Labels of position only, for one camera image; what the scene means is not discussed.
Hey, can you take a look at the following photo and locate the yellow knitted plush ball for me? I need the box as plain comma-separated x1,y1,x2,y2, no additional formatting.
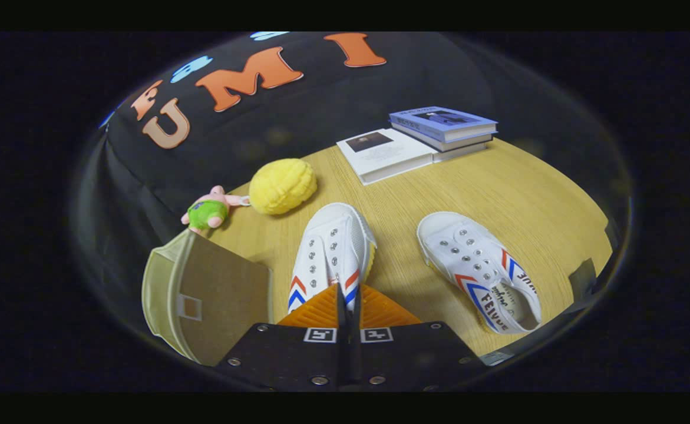
249,158,318,216

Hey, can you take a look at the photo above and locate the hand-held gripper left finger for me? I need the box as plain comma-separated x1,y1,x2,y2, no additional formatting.
215,283,348,392

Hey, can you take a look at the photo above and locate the beige fabric storage box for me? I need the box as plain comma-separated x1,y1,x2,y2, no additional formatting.
141,230,275,367

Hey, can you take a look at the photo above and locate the white canvas shoe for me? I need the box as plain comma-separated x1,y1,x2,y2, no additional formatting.
288,203,377,313
417,211,543,335

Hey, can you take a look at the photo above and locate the blue book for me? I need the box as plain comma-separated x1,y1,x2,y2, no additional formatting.
389,106,498,143

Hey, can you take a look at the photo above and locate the white book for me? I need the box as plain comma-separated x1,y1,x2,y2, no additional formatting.
336,128,440,186

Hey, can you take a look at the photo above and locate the dark-spined book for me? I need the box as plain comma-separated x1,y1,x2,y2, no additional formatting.
407,124,493,154

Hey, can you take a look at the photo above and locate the pink and green plush toy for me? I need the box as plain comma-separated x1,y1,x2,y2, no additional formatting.
181,185,251,236

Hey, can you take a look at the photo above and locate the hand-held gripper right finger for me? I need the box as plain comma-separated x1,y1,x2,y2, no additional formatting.
354,284,487,392

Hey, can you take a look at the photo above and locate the pale thick book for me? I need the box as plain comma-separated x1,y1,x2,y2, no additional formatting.
433,141,490,163

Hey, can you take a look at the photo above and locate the black tape patch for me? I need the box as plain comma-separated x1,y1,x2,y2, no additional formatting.
569,258,602,301

